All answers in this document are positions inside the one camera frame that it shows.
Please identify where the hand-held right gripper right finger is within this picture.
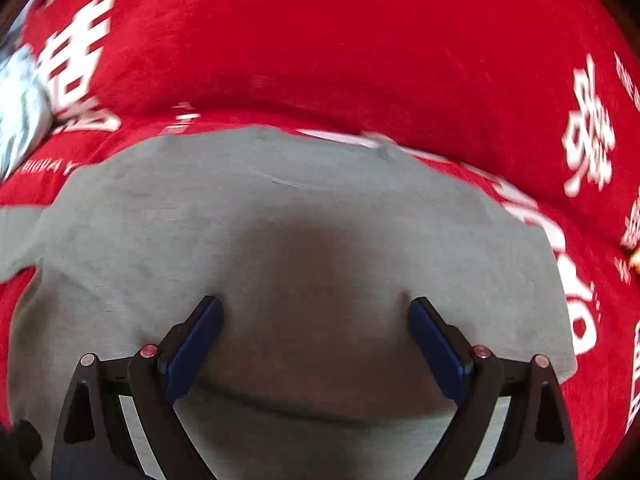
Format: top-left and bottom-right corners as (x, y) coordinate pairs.
(407, 296), (581, 480)

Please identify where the white green patterned cloth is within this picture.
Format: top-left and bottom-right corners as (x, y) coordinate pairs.
(0, 42), (55, 182)

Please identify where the red printed sofa cover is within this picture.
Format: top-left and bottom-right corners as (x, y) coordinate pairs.
(0, 0), (640, 480)

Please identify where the yellow red printed cushion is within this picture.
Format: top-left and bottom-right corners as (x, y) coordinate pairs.
(621, 240), (640, 275)

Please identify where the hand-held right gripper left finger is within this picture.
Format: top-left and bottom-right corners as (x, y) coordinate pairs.
(50, 295), (226, 480)

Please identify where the grey small garment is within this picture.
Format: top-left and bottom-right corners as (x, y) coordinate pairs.
(0, 126), (578, 480)

